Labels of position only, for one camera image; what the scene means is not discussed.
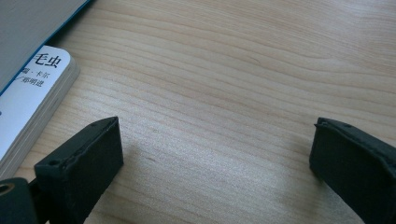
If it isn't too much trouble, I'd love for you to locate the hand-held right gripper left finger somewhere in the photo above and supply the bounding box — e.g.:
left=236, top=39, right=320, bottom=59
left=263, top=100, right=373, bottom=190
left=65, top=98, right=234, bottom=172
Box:
left=34, top=116, right=124, bottom=224

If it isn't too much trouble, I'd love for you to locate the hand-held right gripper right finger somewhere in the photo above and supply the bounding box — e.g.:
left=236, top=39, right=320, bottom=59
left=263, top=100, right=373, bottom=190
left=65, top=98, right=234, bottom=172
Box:
left=308, top=117, right=396, bottom=224

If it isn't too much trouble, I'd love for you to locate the white caterpillar board book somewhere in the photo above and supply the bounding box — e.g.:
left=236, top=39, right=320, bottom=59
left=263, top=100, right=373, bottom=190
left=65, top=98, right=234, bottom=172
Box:
left=0, top=45, right=81, bottom=182

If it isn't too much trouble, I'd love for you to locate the thick blue book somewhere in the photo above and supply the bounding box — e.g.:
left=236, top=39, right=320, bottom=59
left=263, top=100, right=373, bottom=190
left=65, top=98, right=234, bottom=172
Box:
left=0, top=0, right=94, bottom=97

